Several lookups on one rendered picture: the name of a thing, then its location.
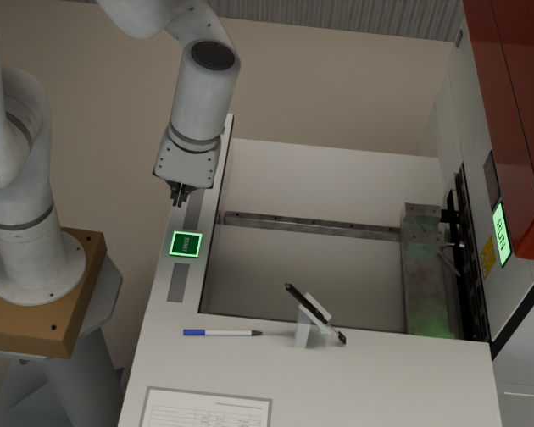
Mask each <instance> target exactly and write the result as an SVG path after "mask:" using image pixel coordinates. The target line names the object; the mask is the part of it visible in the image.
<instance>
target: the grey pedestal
mask: <svg viewBox="0 0 534 427"><path fill-rule="evenodd" d="M122 282H123V278H122V274H121V273H120V272H119V271H118V269H117V268H116V266H115V265H114V263H113V261H112V260H111V258H110V257H109V255H108V254H107V253H106V255H105V258H104V260H103V265H102V268H101V270H100V273H99V276H98V278H97V282H96V285H95V287H94V290H93V293H92V297H91V300H90V302H89V305H88V308H87V311H86V315H85V318H84V320H83V323H82V326H81V330H80V333H79V335H78V338H77V341H76V344H75V348H74V351H73V353H72V356H71V359H64V358H51V357H44V356H37V355H30V354H24V353H17V352H4V351H0V357H5V358H12V359H13V360H12V362H11V364H10V366H9V369H8V372H7V374H6V377H5V379H4V382H3V385H2V387H1V390H0V427H118V423H119V420H120V414H121V410H122V407H123V402H124V399H125V393H126V389H127V386H128V382H129V381H128V378H127V375H126V372H125V367H124V364H123V362H122V361H116V360H111V357H110V355H109V352H108V347H107V344H106V341H105V339H104V336H103V332H102V329H101V326H102V325H104V324H106V323H107V322H109V321H110V320H111V319H112V315H113V312H114V307H115V304H116V302H117V299H118V295H119V293H120V287H121V285H122Z"/></svg>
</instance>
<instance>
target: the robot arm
mask: <svg viewBox="0 0 534 427"><path fill-rule="evenodd" d="M96 1H97V3H98V4H99V5H100V7H101V8H102V9H103V11H104V12H105V13H106V15H107V16H108V17H109V18H110V19H111V20H112V21H113V23H114V24H115V25H116V26H117V27H118V28H119V29H120V30H121V31H122V32H124V33H125V34H126V35H127V36H129V37H132V38H135V39H147V38H149V37H152V36H155V35H156V34H158V33H159V32H160V31H161V30H162V29H164V30H166V31H167V32H168V33H169V34H170V35H171V36H172V37H173V38H174V39H175V40H176V42H177V43H178V44H179V45H180V46H181V48H182V49H183V52H182V56H181V65H180V69H179V74H178V78H177V82H176V88H175V95H174V100H173V105H172V109H171V114H170V122H169V123H168V125H167V127H166V129H165V131H164V134H163V136H162V139H161V142H160V146H159V152H158V156H157V159H156V164H155V166H154V168H153V175H154V176H157V177H159V178H161V179H164V181H165V182H166V183H167V184H168V185H169V186H170V189H171V194H170V199H174V201H173V204H172V206H176V204H177V200H178V196H179V193H180V190H181V193H180V197H179V201H178V204H177V207H178V208H181V205H182V202H186V200H187V197H188V195H189V194H190V193H191V192H192V191H196V190H197V189H200V188H203V189H213V187H214V177H215V173H216V170H217V166H218V162H219V158H220V149H221V137H220V134H224V133H225V126H224V124H225V119H226V116H227V113H228V110H229V107H230V104H231V99H232V96H233V92H234V90H235V86H236V81H237V78H238V75H239V72H240V68H241V60H240V58H239V56H238V54H237V53H236V49H235V46H234V44H233V42H232V40H231V38H230V36H229V35H228V33H227V31H226V29H225V27H224V26H223V25H222V23H221V22H220V20H219V18H218V17H217V15H216V14H215V12H214V11H213V9H212V8H211V7H210V6H209V5H208V4H207V3H206V2H205V1H204V0H96ZM51 146H52V116H51V109H50V104H49V101H48V98H47V94H46V92H45V91H44V89H43V87H42V85H41V83H40V82H39V81H38V80H37V78H36V77H35V76H33V75H32V74H31V73H29V72H27V71H26V70H23V69H20V68H17V67H13V66H1V53H0V298H2V299H3V300H4V301H6V302H10V303H12V304H15V305H20V306H38V305H43V304H47V303H50V302H54V301H56V300H58V299H59V298H61V297H64V296H65V295H67V294H68V293H69V292H71V291H72V290H73V289H74V288H75V287H76V286H77V285H78V284H79V282H80V281H81V279H82V277H83V275H84V273H85V271H86V254H85V251H84V248H83V246H82V245H81V244H80V243H79V241H78V240H77V239H76V238H74V237H73V236H72V235H70V234H68V233H66V232H64V231H61V228H60V224H59V221H58V214H57V210H56V206H55V202H54V199H53V193H52V189H51V186H50V181H49V170H50V159H51ZM181 183H182V186H181Z"/></svg>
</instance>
